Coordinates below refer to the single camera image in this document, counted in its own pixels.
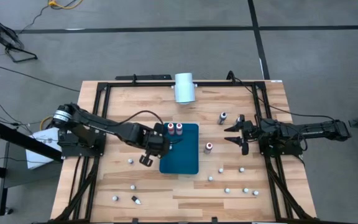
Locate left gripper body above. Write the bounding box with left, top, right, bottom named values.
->
left=138, top=122, right=172, bottom=167

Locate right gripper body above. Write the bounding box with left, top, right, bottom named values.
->
left=237, top=114, right=260, bottom=156

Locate blue plastic bin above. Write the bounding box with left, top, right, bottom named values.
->
left=158, top=122, right=200, bottom=175

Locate white cylinder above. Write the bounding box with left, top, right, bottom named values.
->
left=173, top=72, right=197, bottom=105

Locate black power strip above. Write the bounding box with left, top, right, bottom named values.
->
left=115, top=74, right=173, bottom=82

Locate white paper box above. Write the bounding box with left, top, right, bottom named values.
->
left=25, top=126, right=63, bottom=170

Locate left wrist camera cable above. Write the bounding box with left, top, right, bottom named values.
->
left=113, top=110, right=165, bottom=128

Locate black power cable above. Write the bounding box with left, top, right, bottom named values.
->
left=226, top=70, right=337, bottom=122

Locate yellow cable loop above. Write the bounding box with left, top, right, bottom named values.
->
left=39, top=115, right=54, bottom=130

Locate long thin black cable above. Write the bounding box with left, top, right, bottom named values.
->
left=0, top=66, right=80, bottom=93

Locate black cart frame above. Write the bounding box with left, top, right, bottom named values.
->
left=0, top=118, right=64, bottom=217

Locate yellow cable with plug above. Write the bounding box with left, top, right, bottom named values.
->
left=47, top=0, right=85, bottom=10

